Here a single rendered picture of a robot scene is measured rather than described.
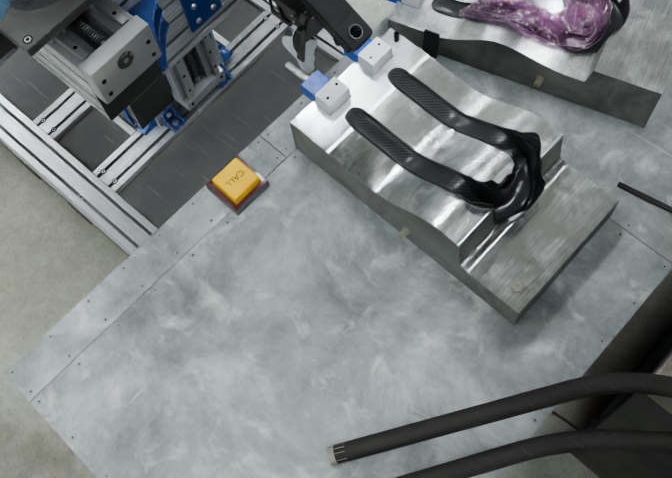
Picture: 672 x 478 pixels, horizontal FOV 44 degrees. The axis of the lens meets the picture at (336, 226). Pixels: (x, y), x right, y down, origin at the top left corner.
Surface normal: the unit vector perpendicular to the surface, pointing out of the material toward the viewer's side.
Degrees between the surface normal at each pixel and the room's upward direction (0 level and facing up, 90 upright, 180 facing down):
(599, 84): 90
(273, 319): 0
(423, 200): 27
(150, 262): 0
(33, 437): 0
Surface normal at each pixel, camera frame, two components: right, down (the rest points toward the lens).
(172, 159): -0.07, -0.40
